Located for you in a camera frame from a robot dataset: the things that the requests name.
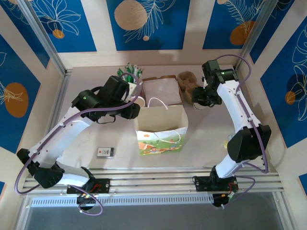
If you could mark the white paper cup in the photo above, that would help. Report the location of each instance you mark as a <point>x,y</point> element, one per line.
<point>142,101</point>
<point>199,108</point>

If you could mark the printed paper carrier bag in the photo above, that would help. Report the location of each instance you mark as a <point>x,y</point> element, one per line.
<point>160,119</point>

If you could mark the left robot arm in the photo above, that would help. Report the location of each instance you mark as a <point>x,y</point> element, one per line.
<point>60,134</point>

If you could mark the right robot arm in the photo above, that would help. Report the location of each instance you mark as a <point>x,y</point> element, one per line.
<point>247,146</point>

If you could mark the brown pulp cup carrier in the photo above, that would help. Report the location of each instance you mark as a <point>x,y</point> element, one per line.
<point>185,79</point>

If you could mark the green wrapped straw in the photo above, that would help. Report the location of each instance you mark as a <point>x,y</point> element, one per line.
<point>130,69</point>
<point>120,72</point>
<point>126,71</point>

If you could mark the white wrapped straw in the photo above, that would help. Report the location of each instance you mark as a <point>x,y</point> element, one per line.
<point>135,71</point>
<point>141,73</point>

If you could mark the white paper napkins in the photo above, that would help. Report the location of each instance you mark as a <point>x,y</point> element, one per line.
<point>163,88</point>

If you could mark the brown cardboard napkin box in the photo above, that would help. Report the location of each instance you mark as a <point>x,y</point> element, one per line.
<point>168,77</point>

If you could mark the small white card packet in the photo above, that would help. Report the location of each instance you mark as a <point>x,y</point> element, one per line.
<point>105,152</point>

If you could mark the left black connector box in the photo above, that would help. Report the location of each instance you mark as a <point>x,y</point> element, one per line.
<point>86,200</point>

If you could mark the black connector box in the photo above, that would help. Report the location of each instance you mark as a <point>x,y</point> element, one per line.
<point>86,200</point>
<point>223,200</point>

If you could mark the right black connector box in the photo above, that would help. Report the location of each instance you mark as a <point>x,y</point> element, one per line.
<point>223,200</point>

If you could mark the grey metal panel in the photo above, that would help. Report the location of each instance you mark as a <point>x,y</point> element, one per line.
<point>153,218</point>

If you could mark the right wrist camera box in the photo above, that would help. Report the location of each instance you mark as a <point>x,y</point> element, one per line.
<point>204,82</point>

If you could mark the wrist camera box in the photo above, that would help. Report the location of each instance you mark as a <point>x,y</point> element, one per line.
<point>132,88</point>
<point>204,82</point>

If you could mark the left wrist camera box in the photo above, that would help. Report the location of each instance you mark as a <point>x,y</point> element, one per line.
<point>132,88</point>

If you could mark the right aluminium side rail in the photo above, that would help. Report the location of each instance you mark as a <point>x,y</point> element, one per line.
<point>245,97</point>

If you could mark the aluminium side rail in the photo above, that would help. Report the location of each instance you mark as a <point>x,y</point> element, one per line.
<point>61,95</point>
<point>245,97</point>

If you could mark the left aluminium side rail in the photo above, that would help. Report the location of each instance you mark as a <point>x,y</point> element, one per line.
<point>61,95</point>

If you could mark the right aluminium post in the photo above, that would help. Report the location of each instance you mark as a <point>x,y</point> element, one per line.
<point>254,31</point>

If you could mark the aluminium post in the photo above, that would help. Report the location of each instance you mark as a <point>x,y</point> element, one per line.
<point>254,31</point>
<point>41,31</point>

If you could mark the aluminium front rail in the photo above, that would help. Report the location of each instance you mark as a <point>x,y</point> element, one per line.
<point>153,179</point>

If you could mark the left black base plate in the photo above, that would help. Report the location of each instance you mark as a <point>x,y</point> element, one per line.
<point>103,185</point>

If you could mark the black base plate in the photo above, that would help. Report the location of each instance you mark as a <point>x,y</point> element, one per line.
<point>103,185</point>
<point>201,183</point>

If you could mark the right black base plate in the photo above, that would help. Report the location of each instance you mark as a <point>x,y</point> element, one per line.
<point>201,183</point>

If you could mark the left aluminium post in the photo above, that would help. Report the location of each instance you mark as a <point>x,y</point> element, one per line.
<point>41,31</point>

